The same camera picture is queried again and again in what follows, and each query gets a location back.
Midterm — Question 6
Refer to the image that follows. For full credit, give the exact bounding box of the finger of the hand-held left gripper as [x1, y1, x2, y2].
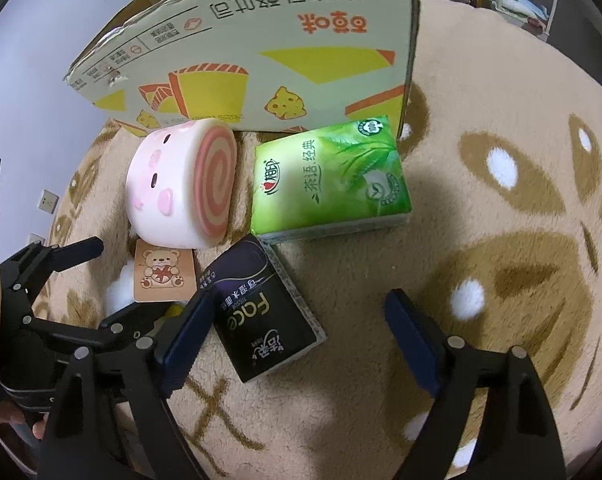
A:
[31, 237, 105, 276]
[28, 302, 184, 361]

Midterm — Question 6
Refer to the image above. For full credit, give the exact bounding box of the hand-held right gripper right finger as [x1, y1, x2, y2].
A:
[385, 287, 566, 480]

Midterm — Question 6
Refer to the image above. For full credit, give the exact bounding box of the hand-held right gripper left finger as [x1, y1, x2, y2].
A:
[40, 287, 218, 480]

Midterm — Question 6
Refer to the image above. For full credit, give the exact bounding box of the white fluffy duck plush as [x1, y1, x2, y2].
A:
[104, 259, 184, 318]

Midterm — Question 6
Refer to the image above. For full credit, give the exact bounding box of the black tissue pack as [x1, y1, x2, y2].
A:
[199, 232, 328, 383]

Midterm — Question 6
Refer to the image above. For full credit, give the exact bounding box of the pink swirl roll plush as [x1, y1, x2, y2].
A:
[125, 120, 238, 251]

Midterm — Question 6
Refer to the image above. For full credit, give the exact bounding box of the green tissue pack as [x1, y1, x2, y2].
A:
[250, 115, 413, 246]

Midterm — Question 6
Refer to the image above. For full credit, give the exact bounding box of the printed cardboard box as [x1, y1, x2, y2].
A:
[62, 0, 424, 138]

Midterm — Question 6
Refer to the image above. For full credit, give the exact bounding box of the person's left hand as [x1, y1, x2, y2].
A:
[0, 400, 49, 441]

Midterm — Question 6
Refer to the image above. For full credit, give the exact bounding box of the bear picture tag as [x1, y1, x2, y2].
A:
[132, 239, 198, 305]

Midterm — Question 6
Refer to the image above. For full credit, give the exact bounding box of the beige printed blanket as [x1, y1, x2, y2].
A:
[28, 0, 602, 480]

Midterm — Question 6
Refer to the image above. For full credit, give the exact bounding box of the light blue cloth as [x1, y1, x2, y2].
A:
[496, 0, 552, 26]

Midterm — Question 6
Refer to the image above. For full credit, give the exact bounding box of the white trolley cart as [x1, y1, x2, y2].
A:
[491, 0, 564, 43]

